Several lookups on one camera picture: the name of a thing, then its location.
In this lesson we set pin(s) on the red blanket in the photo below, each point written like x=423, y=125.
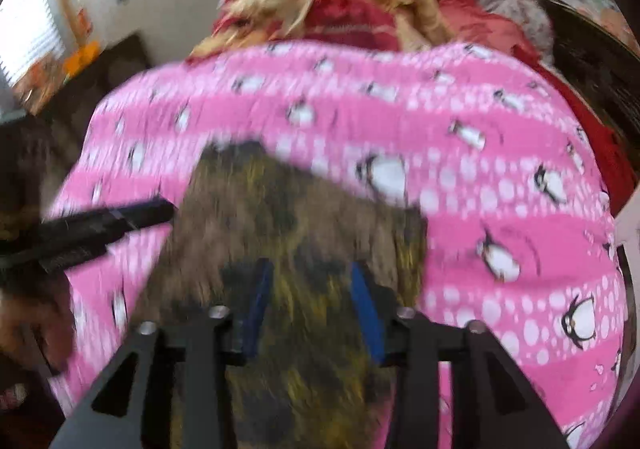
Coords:
x=590, y=139

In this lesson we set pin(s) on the person's left hand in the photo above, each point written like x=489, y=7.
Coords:
x=40, y=319

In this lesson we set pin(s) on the orange box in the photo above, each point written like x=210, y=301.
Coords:
x=82, y=58

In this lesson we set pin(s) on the salmon cloth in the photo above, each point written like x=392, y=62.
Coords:
x=490, y=29

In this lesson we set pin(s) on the bright window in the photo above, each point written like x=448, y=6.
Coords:
x=30, y=24

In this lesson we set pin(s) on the pink penguin print blanket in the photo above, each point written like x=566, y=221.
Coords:
x=450, y=94

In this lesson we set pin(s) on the brown patterned small cloth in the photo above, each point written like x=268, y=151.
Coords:
x=310, y=229

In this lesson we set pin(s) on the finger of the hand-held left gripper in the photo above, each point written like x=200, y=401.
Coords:
x=60, y=259
x=115, y=221

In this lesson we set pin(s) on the dark wooden cabinet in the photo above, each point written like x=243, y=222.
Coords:
x=125, y=59

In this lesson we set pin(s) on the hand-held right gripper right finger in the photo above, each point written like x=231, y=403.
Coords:
x=367, y=319

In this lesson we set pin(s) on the dark patterned box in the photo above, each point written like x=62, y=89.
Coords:
x=590, y=64

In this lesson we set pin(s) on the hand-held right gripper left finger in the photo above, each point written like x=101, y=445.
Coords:
x=257, y=309

